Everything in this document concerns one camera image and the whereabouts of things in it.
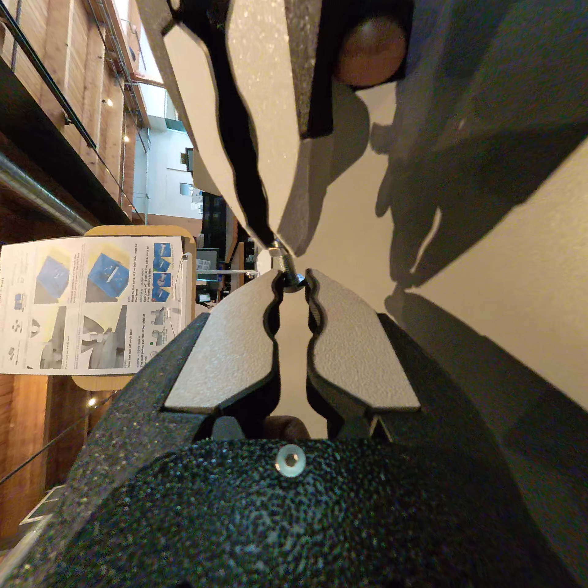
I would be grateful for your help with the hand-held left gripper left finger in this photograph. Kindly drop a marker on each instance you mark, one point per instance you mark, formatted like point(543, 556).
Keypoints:
point(225, 354)

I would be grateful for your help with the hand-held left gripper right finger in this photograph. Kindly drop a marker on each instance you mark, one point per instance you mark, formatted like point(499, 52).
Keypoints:
point(363, 354)

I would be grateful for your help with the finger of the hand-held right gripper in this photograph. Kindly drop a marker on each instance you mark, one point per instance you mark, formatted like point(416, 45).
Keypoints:
point(266, 73)
point(197, 101)

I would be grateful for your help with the silver metal bolt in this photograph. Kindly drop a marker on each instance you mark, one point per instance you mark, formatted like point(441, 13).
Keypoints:
point(283, 257)

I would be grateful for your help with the person's right hand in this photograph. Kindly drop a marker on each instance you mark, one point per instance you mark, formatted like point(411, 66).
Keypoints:
point(370, 50)

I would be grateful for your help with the printed poster sheet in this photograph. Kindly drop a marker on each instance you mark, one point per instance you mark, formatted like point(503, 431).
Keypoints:
point(92, 303)

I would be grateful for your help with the metal railing pole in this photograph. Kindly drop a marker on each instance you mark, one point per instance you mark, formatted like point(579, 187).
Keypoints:
point(41, 188)

